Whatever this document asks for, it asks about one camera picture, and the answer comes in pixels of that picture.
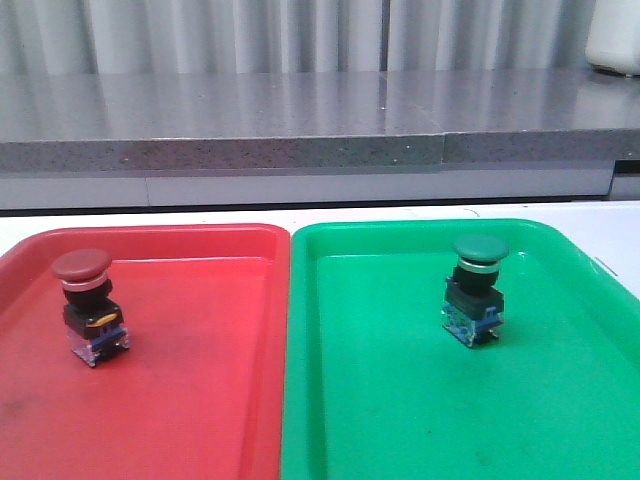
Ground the green mushroom push button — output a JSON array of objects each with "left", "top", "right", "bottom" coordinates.
[{"left": 442, "top": 233, "right": 509, "bottom": 348}]

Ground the red mushroom push button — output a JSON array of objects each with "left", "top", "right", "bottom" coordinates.
[{"left": 51, "top": 248, "right": 130, "bottom": 368}]

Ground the green plastic tray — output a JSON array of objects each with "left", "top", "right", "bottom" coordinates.
[{"left": 281, "top": 219, "right": 639, "bottom": 479}]

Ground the grey stone platform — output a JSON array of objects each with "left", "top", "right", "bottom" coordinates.
[{"left": 1, "top": 69, "right": 639, "bottom": 176}]

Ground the red plastic tray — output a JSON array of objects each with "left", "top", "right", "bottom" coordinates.
[{"left": 1, "top": 224, "right": 290, "bottom": 479}]

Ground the white container in background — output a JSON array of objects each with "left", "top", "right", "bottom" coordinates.
[{"left": 585, "top": 0, "right": 639, "bottom": 76}]

